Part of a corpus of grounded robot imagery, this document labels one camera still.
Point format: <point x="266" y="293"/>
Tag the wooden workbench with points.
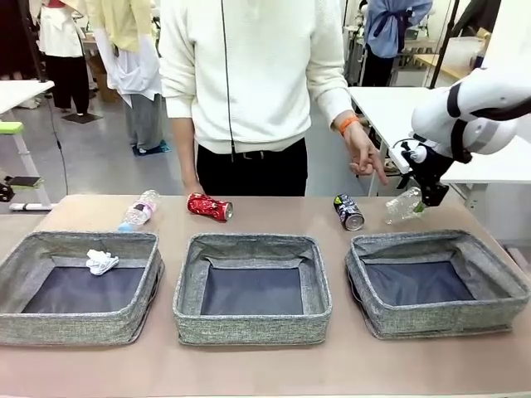
<point x="439" y="68"/>

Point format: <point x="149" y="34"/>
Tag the large white table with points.
<point x="415" y="108"/>

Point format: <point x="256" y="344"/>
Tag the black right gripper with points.
<point x="431" y="168"/>

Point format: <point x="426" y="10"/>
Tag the person's right hand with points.
<point x="193" y="187"/>

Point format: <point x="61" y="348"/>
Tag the person's left hand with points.
<point x="363" y="149"/>

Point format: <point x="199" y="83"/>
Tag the black stand pole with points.
<point x="33" y="41"/>
<point x="444" y="41"/>

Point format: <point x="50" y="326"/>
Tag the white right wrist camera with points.
<point x="415" y="152"/>

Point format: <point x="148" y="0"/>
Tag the crushed red soda can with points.
<point x="207" y="207"/>

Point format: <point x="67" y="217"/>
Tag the white paper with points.
<point x="101" y="263"/>

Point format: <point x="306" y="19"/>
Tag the white knit sweater torso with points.
<point x="269" y="74"/>

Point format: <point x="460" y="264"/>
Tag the grey fabric basket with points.
<point x="249" y="329"/>
<point x="83" y="327"/>
<point x="435" y="323"/>

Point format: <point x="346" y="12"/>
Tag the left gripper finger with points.
<point x="22" y="182"/>
<point x="10" y="127"/>

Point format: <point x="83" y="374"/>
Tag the purple bottle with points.
<point x="477" y="62"/>

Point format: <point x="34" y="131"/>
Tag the black purple drink can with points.
<point x="350" y="211"/>

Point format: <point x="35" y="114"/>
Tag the white storage bin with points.
<point x="466" y="54"/>

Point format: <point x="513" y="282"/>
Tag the bystander in yellow jacket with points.
<point x="124" y="62"/>

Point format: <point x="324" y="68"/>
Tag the bystander in blue shirt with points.
<point x="390" y="29"/>

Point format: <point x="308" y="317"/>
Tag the small white table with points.
<point x="20" y="91"/>

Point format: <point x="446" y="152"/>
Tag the crushed clear plastic bottle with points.
<point x="402" y="209"/>

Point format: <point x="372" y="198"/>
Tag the person's right forearm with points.
<point x="184" y="149"/>

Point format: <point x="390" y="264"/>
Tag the orange wrist watch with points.
<point x="347" y="125"/>

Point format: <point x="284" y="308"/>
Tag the clear bottle pink label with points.
<point x="141" y="209"/>

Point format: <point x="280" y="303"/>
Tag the brown cardboard box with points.
<point x="103" y="85"/>

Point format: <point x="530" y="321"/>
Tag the black belt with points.
<point x="253" y="155"/>

